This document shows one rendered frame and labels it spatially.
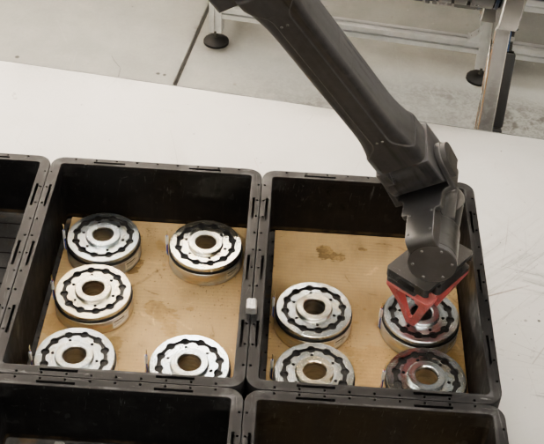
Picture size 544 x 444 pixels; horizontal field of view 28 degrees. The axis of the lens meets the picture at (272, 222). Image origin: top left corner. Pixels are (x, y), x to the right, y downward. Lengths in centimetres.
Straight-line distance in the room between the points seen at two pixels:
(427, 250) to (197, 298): 38
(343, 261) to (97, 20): 220
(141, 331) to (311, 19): 55
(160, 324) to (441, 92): 205
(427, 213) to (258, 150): 73
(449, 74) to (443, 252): 224
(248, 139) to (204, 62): 146
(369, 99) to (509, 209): 77
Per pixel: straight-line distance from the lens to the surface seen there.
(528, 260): 184
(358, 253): 160
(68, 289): 150
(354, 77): 117
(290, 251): 160
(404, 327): 147
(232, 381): 130
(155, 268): 157
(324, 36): 113
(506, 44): 221
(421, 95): 338
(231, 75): 340
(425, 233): 127
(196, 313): 150
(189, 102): 209
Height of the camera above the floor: 193
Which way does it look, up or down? 42 degrees down
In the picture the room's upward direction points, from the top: 3 degrees clockwise
